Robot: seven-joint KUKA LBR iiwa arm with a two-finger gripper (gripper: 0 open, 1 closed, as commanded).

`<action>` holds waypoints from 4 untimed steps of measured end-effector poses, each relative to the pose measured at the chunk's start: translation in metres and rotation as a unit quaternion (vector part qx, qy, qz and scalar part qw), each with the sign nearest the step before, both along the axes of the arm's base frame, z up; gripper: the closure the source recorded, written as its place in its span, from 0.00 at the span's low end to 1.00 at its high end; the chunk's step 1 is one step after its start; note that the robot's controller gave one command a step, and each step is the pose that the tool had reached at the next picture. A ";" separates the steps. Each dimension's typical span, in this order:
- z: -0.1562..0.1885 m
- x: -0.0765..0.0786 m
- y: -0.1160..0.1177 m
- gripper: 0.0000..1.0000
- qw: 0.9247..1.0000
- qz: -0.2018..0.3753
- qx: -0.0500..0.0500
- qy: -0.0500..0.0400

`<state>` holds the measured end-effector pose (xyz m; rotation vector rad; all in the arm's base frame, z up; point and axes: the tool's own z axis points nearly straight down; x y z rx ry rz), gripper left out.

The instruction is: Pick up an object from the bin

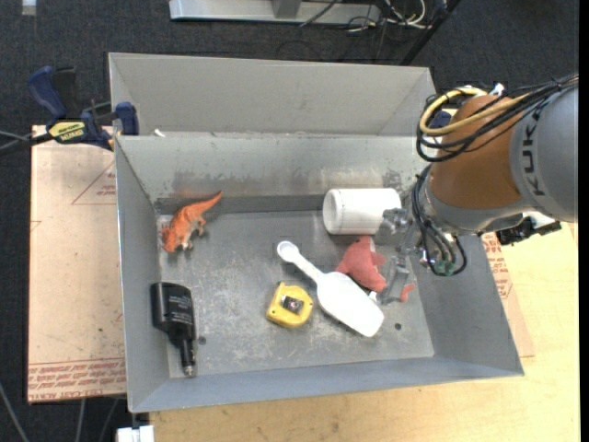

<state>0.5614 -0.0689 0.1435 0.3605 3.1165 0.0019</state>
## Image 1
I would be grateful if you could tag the black plug-in charger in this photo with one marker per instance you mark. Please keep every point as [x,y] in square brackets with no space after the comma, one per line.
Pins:
[172,309]

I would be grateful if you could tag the pink plush toy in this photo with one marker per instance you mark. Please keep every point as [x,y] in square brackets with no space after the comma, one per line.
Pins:
[363,263]

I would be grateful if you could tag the white plastic cylinder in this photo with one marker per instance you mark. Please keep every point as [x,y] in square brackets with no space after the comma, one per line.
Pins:
[359,211]

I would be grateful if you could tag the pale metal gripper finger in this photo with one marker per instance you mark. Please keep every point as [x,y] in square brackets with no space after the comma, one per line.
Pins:
[391,278]
[403,278]

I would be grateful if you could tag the brown cardboard board, red print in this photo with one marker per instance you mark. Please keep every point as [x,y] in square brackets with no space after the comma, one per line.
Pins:
[73,265]

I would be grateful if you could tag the orange toy dinosaur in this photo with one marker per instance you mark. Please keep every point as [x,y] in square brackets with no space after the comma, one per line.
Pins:
[184,226]

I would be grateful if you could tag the grey metal bin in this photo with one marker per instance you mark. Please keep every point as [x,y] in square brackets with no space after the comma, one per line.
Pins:
[257,256]

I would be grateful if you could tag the yellow tape measure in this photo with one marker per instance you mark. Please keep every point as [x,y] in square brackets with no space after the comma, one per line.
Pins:
[289,305]

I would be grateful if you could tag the white plastic scoop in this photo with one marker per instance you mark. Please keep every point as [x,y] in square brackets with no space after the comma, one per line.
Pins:
[340,299]

